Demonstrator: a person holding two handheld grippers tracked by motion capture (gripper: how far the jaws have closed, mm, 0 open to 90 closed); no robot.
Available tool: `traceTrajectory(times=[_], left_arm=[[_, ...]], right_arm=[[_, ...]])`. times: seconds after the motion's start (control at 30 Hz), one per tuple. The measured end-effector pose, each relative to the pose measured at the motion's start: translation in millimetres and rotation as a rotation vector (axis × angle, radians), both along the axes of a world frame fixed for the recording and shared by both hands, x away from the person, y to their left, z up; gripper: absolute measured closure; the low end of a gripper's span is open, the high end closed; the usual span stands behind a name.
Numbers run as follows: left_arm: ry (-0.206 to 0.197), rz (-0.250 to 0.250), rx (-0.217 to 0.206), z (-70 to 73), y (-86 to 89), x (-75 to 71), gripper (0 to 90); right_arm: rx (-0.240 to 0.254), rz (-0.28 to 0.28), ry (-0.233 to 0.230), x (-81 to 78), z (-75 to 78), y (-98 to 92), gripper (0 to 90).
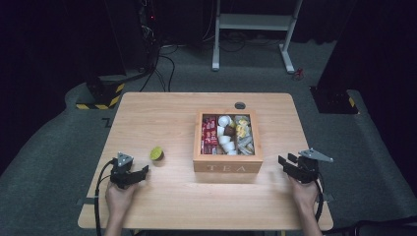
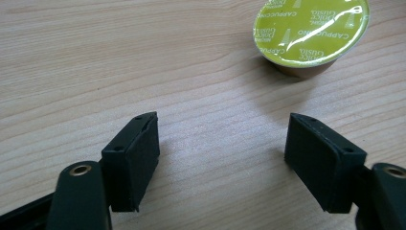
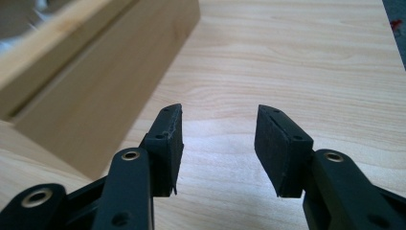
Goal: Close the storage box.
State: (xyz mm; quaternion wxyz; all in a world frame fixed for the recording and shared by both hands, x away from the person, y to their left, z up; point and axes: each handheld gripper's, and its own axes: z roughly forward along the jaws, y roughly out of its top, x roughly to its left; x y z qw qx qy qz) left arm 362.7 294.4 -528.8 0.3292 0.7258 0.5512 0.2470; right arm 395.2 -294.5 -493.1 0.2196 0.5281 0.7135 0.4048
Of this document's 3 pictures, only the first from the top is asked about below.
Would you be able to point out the person's right hand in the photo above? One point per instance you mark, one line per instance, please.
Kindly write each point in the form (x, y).
(304, 195)

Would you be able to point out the green coffee capsule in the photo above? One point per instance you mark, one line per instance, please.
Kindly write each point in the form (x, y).
(156, 153)

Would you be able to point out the black yellow striped stand base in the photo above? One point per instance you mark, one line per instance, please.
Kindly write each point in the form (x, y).
(105, 96)

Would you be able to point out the brown coffee capsule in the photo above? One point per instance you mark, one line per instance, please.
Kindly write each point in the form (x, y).
(230, 131)

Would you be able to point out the white metal stand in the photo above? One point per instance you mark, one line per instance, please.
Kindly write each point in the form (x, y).
(255, 22)

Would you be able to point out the person's left hand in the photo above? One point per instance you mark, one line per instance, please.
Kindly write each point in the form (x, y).
(118, 198)

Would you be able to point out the small red floor object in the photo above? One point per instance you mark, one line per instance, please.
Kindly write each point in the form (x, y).
(298, 74)

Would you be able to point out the clear wrapped tea packets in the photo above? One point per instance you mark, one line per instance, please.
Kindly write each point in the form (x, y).
(246, 145)

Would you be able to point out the white coffee capsule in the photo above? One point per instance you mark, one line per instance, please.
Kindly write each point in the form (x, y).
(224, 120)
(229, 146)
(220, 131)
(225, 139)

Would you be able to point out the dark equipment rack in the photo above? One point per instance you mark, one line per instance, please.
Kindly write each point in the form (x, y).
(149, 29)

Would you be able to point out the grey tape strip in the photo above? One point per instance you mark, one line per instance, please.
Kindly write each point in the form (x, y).
(87, 200)

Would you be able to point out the row of red packets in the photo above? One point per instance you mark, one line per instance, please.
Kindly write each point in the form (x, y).
(209, 136)

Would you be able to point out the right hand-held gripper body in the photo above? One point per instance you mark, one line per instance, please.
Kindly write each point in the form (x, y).
(308, 167)

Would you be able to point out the yellow tea packets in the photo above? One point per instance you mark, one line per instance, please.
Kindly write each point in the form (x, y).
(242, 128)

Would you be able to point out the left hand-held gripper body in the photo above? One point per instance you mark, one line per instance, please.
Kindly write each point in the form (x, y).
(122, 170)

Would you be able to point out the wooden tea box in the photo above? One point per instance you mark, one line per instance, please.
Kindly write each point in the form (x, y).
(227, 165)

